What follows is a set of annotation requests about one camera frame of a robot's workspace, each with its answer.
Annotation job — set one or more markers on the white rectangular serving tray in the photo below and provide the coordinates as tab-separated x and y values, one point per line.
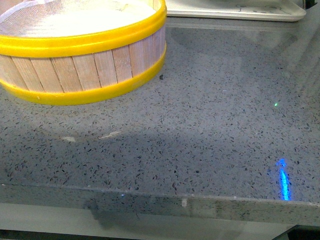
256	10

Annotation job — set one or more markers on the white mesh steamer liner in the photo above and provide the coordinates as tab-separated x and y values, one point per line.
65	18

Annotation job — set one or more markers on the yellow rimmed bamboo steamer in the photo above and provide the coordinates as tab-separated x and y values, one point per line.
87	68

